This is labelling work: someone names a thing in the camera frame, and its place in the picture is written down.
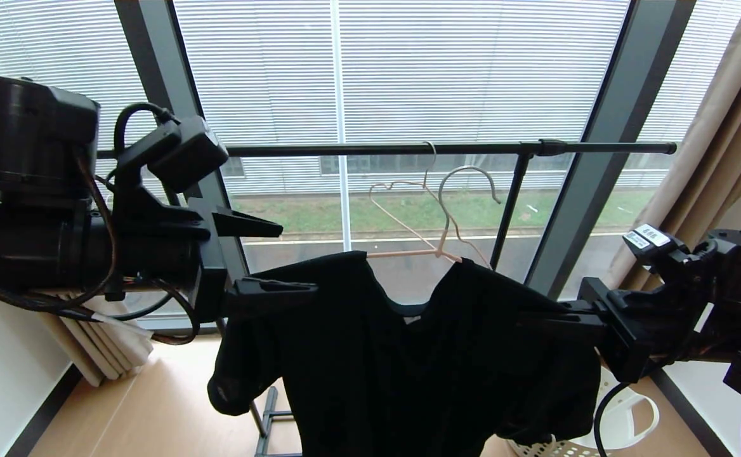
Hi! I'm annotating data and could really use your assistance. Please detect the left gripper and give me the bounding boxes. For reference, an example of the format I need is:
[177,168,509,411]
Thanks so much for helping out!
[0,197,229,325]

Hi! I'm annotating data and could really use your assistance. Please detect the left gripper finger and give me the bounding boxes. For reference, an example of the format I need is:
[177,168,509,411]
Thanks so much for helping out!
[223,277,319,316]
[211,205,284,240]

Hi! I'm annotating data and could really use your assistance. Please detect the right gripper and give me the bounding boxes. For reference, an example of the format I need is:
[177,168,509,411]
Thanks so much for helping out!
[577,277,709,384]

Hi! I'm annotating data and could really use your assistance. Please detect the pink clothes hanger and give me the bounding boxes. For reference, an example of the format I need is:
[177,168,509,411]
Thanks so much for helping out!
[366,165,502,265]
[369,141,492,267]

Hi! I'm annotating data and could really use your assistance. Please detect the black garment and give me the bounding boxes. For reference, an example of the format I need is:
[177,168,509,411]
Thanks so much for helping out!
[207,251,603,457]

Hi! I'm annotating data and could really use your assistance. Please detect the white laundry basket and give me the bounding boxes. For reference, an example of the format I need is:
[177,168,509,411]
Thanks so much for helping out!
[507,365,661,457]

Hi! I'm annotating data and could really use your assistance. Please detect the black clothes rack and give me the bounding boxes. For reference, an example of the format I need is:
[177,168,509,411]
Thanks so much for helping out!
[95,140,677,457]

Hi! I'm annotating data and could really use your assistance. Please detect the beige curtain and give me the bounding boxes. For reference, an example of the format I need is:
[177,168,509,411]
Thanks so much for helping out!
[605,0,741,289]
[0,44,155,388]

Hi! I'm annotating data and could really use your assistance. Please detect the window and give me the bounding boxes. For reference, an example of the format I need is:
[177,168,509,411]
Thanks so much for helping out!
[0,0,741,331]

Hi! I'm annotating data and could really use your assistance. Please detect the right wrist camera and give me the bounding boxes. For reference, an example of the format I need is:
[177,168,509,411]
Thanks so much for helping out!
[622,223,707,299]

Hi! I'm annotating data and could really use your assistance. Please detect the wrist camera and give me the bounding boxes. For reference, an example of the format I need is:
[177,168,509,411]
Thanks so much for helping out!
[114,114,230,239]
[622,223,707,299]

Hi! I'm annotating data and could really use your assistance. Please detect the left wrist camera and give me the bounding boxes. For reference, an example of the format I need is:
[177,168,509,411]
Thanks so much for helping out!
[114,114,230,239]

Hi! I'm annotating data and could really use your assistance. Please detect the black cable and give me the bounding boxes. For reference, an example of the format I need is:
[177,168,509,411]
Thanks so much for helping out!
[113,102,176,154]
[593,362,663,457]

